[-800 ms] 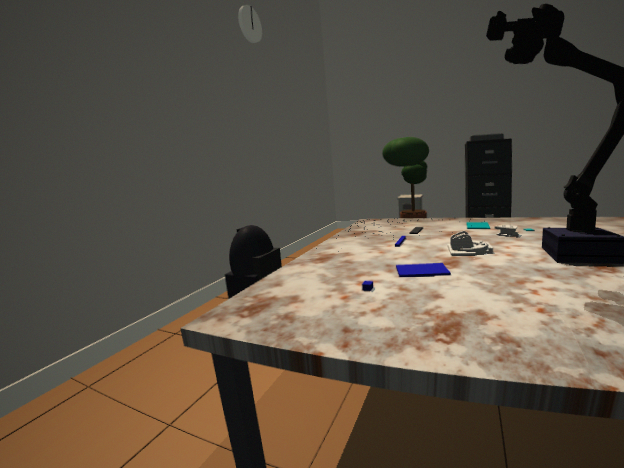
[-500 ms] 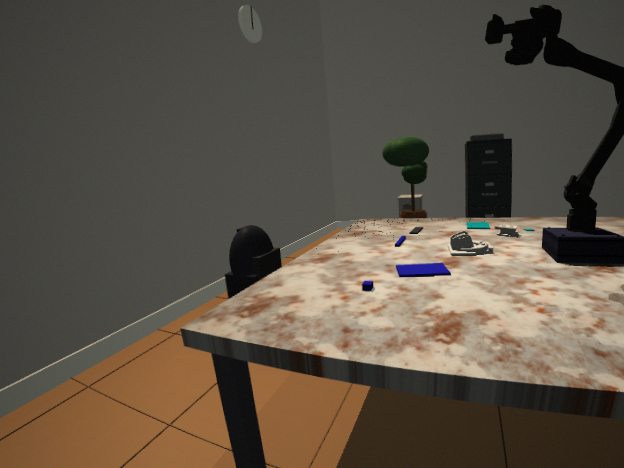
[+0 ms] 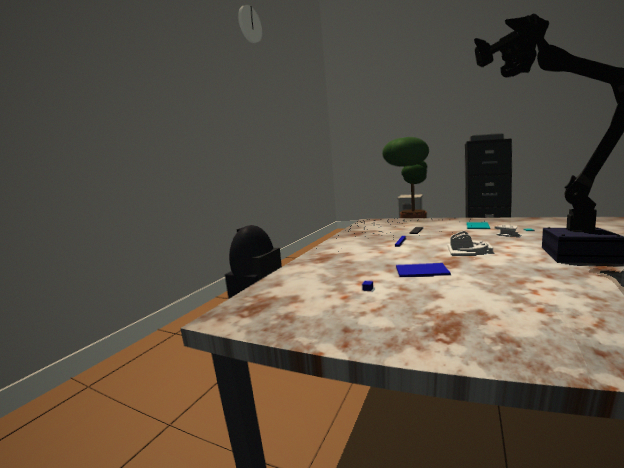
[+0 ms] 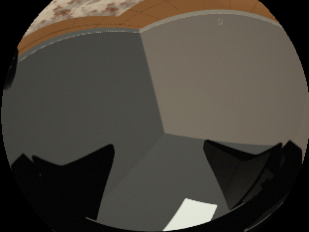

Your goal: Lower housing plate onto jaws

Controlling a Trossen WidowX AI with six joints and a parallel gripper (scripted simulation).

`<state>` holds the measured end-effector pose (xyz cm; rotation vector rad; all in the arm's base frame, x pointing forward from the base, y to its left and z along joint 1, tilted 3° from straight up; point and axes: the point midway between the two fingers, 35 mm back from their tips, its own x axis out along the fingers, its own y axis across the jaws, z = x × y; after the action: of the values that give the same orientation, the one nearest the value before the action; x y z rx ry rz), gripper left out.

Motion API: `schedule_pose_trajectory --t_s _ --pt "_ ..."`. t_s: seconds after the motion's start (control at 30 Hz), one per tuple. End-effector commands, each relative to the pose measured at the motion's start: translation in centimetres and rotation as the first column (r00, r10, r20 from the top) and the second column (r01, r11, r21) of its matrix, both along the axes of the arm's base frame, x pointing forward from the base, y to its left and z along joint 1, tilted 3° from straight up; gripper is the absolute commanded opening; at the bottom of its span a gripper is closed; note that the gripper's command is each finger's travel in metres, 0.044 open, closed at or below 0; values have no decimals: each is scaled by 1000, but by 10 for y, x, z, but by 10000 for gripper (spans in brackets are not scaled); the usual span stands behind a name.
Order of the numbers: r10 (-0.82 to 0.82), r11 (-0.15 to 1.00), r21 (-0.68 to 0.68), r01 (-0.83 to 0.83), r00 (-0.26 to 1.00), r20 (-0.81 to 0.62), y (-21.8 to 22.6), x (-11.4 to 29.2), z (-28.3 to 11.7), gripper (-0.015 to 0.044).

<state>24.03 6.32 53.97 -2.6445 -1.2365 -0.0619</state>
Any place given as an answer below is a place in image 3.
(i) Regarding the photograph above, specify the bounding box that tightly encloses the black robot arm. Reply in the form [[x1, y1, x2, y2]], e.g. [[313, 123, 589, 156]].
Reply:
[[500, 17, 624, 232]]

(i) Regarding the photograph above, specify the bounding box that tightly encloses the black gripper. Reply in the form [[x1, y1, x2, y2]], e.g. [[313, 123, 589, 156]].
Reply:
[[474, 14, 543, 67]]

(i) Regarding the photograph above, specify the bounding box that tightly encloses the blue flat plate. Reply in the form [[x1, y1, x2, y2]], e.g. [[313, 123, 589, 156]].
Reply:
[[396, 263, 451, 277]]

